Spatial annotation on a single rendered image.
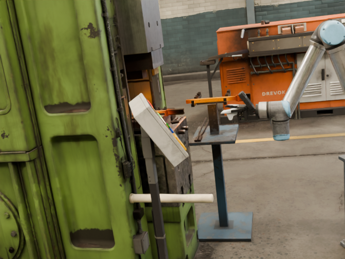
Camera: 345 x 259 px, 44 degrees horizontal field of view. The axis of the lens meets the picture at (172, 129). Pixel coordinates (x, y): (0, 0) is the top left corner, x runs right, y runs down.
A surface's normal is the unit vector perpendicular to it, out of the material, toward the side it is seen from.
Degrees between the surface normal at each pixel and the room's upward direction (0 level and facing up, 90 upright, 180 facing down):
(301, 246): 0
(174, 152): 90
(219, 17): 92
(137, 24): 90
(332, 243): 0
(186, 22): 91
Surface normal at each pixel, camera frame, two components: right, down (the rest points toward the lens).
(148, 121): 0.17, 0.24
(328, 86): -0.15, 0.27
